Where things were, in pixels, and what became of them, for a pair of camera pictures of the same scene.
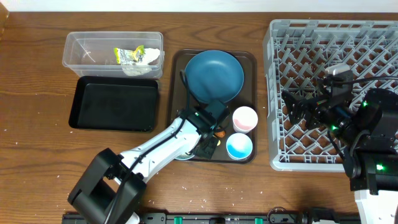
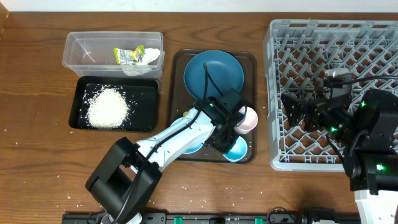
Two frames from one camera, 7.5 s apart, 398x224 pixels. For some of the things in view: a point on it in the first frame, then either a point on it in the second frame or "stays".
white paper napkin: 142,67 stays
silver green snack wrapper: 125,56 stays
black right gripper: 301,109 stays
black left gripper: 208,144 to 224,142
